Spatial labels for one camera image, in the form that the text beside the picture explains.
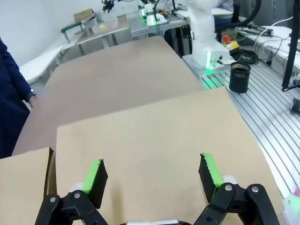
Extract black cylindrical cup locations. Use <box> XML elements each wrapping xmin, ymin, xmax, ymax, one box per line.
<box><xmin>229</xmin><ymin>62</ymin><xmax>252</xmax><ymax>94</ymax></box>

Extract aluminium profile table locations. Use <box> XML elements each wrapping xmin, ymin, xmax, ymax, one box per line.
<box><xmin>181</xmin><ymin>53</ymin><xmax>300</xmax><ymax>225</ymax></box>
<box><xmin>127</xmin><ymin>9</ymin><xmax>188</xmax><ymax>38</ymax></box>

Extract coiled black cables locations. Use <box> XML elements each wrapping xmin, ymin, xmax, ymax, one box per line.
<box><xmin>231</xmin><ymin>49</ymin><xmax>258</xmax><ymax>65</ymax></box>

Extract background brown cardboard box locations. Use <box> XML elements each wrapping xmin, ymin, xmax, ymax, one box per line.
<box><xmin>73</xmin><ymin>8</ymin><xmax>94</xmax><ymax>22</ymax></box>

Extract black tripod pole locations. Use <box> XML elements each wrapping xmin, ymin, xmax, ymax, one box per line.
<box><xmin>281</xmin><ymin>0</ymin><xmax>300</xmax><ymax>92</ymax></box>

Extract red emergency stop button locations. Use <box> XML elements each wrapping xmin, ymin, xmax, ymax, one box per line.
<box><xmin>222</xmin><ymin>35</ymin><xmax>240</xmax><ymax>51</ymax></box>

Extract green conveyor frame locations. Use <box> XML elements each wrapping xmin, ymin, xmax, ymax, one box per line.
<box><xmin>60</xmin><ymin>13</ymin><xmax>97</xmax><ymax>44</ymax></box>

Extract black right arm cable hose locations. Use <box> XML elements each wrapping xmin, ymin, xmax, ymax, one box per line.
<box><xmin>214</xmin><ymin>0</ymin><xmax>262</xmax><ymax>33</ymax></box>

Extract person left forearm navy sleeve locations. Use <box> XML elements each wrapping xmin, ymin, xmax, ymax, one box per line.
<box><xmin>0</xmin><ymin>37</ymin><xmax>33</xmax><ymax>101</ymax></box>

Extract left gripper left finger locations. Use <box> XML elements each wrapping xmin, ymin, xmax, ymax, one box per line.
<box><xmin>35</xmin><ymin>158</ymin><xmax>109</xmax><ymax>225</ymax></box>

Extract large cardboard box with lid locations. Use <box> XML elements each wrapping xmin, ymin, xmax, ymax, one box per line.
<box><xmin>55</xmin><ymin>87</ymin><xmax>285</xmax><ymax>225</ymax></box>

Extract white table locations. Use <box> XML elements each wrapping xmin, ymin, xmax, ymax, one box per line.
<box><xmin>18</xmin><ymin>44</ymin><xmax>64</xmax><ymax>83</ymax></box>

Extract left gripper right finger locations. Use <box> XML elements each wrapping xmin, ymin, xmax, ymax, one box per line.
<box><xmin>192</xmin><ymin>152</ymin><xmax>278</xmax><ymax>225</ymax></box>

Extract white cable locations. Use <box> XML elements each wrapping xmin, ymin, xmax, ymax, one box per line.
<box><xmin>253</xmin><ymin>16</ymin><xmax>294</xmax><ymax>61</ymax></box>

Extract white workbench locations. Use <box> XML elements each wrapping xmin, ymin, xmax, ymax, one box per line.
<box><xmin>234</xmin><ymin>23</ymin><xmax>300</xmax><ymax>71</ymax></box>

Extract clear plastic bin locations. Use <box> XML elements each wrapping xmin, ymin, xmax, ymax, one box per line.
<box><xmin>92</xmin><ymin>15</ymin><xmax>119</xmax><ymax>33</ymax></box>

